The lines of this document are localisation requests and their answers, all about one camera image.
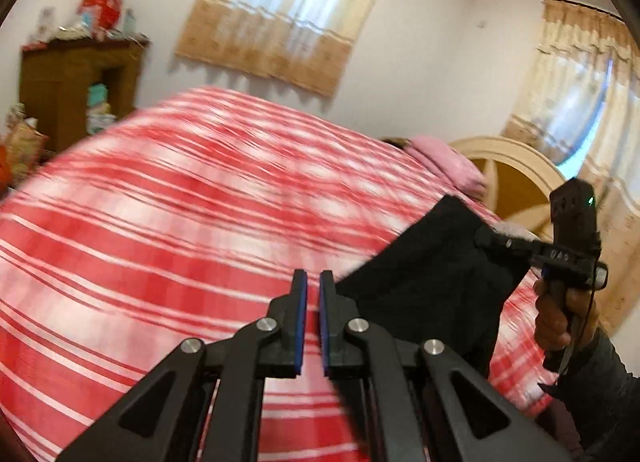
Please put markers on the brown wooden cabinet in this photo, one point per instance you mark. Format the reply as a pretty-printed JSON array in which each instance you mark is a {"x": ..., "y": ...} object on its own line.
[{"x": 55, "y": 91}]

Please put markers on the beige patterned window curtain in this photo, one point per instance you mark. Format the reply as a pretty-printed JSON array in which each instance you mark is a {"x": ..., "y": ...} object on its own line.
[{"x": 280, "y": 16}]

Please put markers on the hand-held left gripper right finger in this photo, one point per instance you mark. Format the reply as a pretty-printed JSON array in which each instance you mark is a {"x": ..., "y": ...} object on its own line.
[{"x": 325, "y": 322}]

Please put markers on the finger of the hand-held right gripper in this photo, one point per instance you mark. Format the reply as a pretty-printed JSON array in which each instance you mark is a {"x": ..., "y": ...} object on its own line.
[{"x": 500, "y": 242}]

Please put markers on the colourful patterned bag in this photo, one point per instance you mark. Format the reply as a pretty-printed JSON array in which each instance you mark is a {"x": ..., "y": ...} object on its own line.
[{"x": 22, "y": 146}]

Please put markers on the red plaid bed sheet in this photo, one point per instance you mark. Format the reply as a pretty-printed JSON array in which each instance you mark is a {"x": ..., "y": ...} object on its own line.
[{"x": 150, "y": 217}]

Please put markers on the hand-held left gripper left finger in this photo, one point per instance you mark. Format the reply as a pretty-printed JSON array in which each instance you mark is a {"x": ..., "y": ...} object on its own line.
[{"x": 300, "y": 322}]

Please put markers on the person's right hand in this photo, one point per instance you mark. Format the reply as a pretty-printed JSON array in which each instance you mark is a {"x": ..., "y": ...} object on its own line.
[{"x": 550, "y": 332}]

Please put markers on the pink pillow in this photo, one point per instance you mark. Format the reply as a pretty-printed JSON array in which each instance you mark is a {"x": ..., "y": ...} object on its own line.
[{"x": 450, "y": 166}]

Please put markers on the cream and brown headboard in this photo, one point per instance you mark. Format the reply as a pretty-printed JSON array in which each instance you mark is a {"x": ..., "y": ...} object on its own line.
[{"x": 515, "y": 181}]

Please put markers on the teal box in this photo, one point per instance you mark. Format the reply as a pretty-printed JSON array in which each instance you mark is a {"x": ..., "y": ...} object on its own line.
[{"x": 97, "y": 95}]

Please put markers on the person's right forearm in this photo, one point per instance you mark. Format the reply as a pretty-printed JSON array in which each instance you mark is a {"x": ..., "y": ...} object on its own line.
[{"x": 605, "y": 392}]

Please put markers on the long beige patterned curtain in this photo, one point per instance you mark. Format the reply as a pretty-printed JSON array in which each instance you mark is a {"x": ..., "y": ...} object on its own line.
[{"x": 565, "y": 91}]

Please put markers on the black pants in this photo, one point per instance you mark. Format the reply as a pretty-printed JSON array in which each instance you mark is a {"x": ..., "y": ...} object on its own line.
[{"x": 425, "y": 282}]

